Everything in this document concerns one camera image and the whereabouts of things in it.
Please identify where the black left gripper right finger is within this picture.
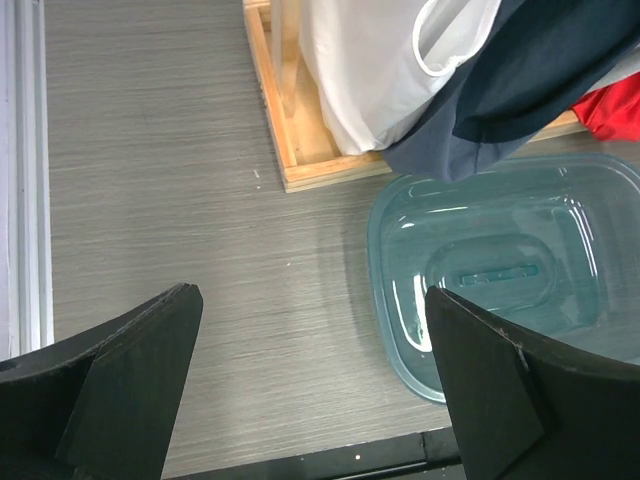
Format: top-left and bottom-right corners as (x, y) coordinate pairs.
(425, 286), (639, 479)

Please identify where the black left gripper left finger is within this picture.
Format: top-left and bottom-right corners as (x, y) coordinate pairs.
(1, 284), (203, 479)

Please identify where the navy blue tank top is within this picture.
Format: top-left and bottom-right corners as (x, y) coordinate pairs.
(382, 0), (639, 181)

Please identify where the white tank top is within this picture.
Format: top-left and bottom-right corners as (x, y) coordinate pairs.
(299, 0), (501, 155)

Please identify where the red tank top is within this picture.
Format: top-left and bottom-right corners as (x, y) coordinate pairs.
(571, 73), (640, 142)

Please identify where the teal plastic bin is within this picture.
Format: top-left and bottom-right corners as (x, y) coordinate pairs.
(367, 153), (639, 403)

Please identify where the wooden clothes rack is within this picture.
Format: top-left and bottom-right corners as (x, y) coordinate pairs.
(242, 0), (591, 194)

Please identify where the aluminium frame post left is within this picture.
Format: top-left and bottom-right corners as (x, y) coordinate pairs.
(1, 0), (54, 359)

